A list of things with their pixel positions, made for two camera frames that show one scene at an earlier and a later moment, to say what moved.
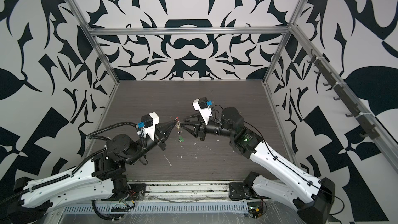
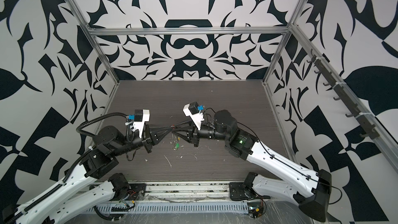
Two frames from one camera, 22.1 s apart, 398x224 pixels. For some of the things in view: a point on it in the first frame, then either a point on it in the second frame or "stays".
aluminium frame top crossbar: [185, 30] stays
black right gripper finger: [195, 133] to [184, 135]
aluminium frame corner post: [94, 42] stays
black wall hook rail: [369, 130] stays
